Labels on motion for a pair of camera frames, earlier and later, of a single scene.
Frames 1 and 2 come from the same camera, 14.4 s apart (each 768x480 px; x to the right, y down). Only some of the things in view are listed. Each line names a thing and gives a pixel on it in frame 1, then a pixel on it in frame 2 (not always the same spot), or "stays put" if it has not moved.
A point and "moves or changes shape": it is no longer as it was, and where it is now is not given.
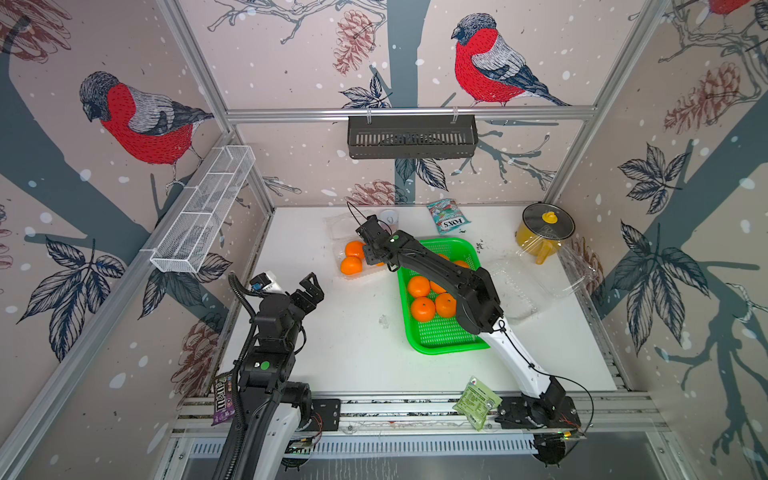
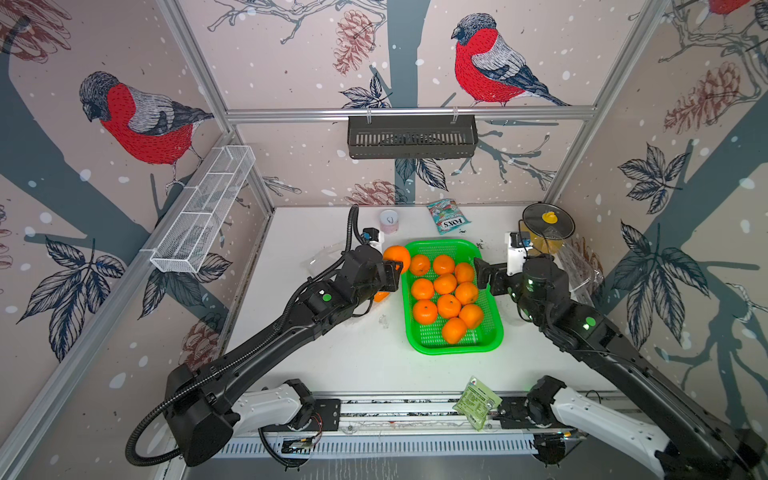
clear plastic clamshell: [349, 248] → [322, 258]
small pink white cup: [389, 217] stays put
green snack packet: [476, 401] stays put
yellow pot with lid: [542, 228] stays put
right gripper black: [369, 253] → [484, 275]
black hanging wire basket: [413, 137] stays put
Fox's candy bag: [447, 215] stays put
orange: [351, 265] moves or changes shape
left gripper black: [314, 292] → [392, 275]
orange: [445, 305] moves or changes shape
